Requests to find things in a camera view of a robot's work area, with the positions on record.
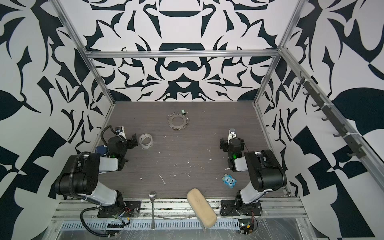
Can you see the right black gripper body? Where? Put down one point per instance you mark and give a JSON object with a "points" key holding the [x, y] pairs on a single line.
{"points": [[225, 144]]}

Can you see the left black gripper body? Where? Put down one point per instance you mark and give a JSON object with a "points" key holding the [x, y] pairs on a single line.
{"points": [[130, 142]]}

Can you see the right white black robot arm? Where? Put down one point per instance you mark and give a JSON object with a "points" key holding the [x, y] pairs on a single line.
{"points": [[265, 172]]}

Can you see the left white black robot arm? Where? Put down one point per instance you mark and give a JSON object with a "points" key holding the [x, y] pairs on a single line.
{"points": [[80, 176]]}

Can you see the clear tape roll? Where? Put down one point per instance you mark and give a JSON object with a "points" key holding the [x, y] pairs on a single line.
{"points": [[146, 141]]}

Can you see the blue book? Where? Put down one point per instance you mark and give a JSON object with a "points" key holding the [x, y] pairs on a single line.
{"points": [[102, 150]]}

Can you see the blue owl toy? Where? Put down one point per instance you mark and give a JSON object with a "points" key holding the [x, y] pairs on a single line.
{"points": [[229, 180]]}

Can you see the metal spoon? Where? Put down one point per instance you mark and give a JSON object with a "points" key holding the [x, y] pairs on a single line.
{"points": [[152, 197]]}

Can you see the small circuit board right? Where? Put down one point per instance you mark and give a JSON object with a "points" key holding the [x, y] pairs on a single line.
{"points": [[248, 228]]}

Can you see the small circuit board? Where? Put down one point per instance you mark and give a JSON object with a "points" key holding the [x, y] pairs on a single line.
{"points": [[248, 228], [118, 224]]}

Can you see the small circuit board left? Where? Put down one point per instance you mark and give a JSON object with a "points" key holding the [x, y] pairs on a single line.
{"points": [[118, 224]]}

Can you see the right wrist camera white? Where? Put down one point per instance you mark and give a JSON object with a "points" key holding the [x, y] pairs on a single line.
{"points": [[232, 134]]}

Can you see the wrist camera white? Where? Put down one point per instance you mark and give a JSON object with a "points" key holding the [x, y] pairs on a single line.
{"points": [[232, 134], [120, 131]]}

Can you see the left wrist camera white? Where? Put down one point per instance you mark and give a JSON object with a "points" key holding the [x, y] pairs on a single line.
{"points": [[120, 131]]}

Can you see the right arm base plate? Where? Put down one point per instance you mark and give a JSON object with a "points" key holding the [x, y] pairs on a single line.
{"points": [[232, 208]]}

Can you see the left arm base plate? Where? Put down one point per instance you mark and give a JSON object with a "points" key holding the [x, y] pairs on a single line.
{"points": [[126, 210]]}

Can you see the wall hook rail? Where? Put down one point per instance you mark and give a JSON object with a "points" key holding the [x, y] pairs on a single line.
{"points": [[333, 115]]}

